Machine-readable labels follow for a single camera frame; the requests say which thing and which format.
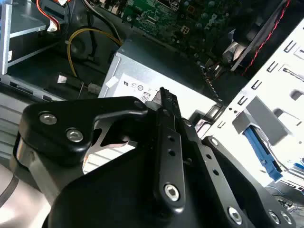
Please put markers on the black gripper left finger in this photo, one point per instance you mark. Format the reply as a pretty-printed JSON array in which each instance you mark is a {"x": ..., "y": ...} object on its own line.
[{"x": 52, "y": 133}]

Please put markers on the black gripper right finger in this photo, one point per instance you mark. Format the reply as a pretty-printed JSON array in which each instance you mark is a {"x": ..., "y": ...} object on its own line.
[{"x": 237, "y": 180}]

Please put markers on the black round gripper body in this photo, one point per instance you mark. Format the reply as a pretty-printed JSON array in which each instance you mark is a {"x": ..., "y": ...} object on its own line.
[{"x": 114, "y": 202}]

